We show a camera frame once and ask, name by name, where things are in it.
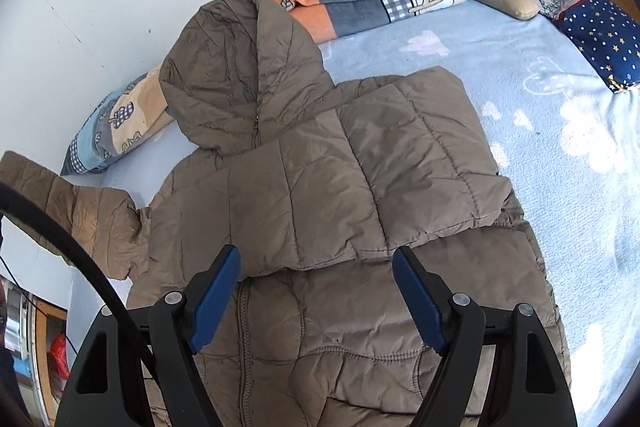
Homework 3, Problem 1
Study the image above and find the black cable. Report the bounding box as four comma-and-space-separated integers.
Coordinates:
0, 181, 161, 388

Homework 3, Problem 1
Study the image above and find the red plastic bag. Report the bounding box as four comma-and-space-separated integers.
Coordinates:
49, 333, 71, 380

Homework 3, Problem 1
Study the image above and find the light blue cloud bed sheet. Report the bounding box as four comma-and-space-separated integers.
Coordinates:
65, 0, 640, 427

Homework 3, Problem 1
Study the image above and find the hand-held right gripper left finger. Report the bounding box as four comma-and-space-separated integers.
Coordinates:
54, 244, 242, 427

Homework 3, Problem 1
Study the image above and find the brown hooded puffer jacket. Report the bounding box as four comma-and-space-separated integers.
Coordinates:
0, 0, 572, 427

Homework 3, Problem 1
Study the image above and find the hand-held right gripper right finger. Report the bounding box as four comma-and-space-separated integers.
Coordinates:
392, 246, 581, 427

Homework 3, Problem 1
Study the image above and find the beige pillow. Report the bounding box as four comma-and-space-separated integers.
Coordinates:
472, 0, 543, 22

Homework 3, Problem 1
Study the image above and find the navy star print pillow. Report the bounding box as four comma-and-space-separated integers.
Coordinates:
552, 0, 640, 95

